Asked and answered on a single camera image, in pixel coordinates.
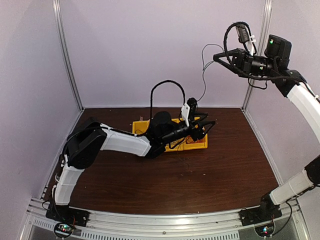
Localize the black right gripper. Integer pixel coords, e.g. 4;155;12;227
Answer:
213;47;278;78

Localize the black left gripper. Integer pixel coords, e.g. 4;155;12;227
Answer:
161;112;216;145

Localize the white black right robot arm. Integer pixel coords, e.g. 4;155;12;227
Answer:
213;34;320;221

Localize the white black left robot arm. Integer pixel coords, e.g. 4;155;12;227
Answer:
46;111;216;223

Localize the yellow bin right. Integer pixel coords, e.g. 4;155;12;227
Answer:
182;135;208;151

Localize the yellow bin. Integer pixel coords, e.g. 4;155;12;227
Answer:
182;135;208;151
163;118;186;152
132;120;150;135

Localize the yellow bin middle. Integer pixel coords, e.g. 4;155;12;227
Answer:
163;118;186;152

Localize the yellow bin left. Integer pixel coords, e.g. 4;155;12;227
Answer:
132;120;150;135

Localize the right circuit board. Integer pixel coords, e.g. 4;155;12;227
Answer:
254;223;275;238

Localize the circuit board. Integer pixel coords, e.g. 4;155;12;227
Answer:
254;223;275;238
53;222;76;239

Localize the left circuit board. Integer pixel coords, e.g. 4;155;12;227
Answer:
53;222;76;239

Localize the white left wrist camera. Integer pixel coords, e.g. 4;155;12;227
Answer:
181;97;198;127

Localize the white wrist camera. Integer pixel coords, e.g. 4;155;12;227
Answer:
235;23;257;56
181;97;198;127

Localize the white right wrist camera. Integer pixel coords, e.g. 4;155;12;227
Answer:
235;23;257;56

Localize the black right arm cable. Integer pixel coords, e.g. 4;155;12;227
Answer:
222;21;320;223

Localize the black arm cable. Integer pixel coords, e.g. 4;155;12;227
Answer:
149;79;188;121
222;21;320;223

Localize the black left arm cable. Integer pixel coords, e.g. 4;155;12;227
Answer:
149;79;188;121

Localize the aluminium right corner post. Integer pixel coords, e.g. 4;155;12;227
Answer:
242;0;273;112

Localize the aluminium corner post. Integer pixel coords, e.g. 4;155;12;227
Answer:
52;0;84;112
242;0;273;112

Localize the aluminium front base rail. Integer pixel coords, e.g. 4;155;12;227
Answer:
17;198;311;240

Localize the aluminium left corner post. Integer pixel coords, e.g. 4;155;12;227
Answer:
52;0;84;112

